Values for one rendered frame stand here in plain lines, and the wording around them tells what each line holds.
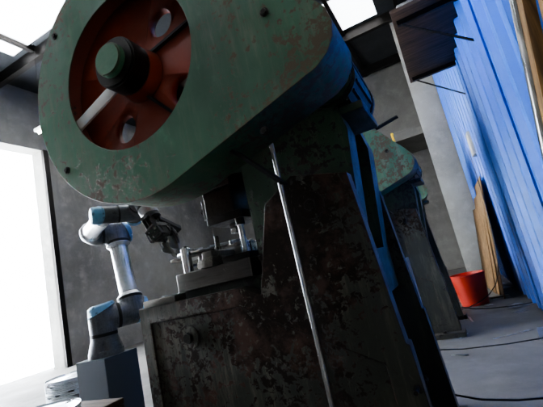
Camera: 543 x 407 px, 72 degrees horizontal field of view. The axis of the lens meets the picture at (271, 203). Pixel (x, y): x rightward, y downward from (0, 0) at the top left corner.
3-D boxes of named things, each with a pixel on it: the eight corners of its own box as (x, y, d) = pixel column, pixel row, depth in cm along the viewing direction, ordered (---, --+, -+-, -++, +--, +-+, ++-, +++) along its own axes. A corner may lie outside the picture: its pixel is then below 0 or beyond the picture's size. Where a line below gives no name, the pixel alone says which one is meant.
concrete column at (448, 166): (468, 275, 545) (387, 18, 623) (467, 273, 581) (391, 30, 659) (500, 270, 528) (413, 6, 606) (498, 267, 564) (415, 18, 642)
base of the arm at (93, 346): (80, 362, 165) (77, 338, 167) (109, 352, 178) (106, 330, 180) (104, 358, 159) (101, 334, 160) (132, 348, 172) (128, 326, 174)
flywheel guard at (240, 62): (49, 232, 121) (24, 13, 136) (119, 232, 146) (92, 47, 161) (358, 115, 79) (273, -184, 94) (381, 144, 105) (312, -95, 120)
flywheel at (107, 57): (262, 59, 84) (73, 233, 108) (296, 90, 103) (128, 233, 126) (139, -120, 106) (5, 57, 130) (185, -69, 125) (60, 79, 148)
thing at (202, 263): (197, 269, 122) (191, 238, 124) (225, 265, 137) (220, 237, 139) (212, 265, 120) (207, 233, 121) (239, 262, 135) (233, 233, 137)
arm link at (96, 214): (72, 227, 190) (90, 199, 151) (95, 225, 196) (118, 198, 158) (75, 249, 188) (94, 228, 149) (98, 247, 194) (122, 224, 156)
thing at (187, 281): (178, 293, 128) (174, 275, 129) (244, 279, 169) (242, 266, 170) (253, 275, 116) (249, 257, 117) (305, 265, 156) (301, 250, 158)
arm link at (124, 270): (115, 331, 177) (95, 228, 197) (147, 323, 186) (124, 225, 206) (121, 324, 168) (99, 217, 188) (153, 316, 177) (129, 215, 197)
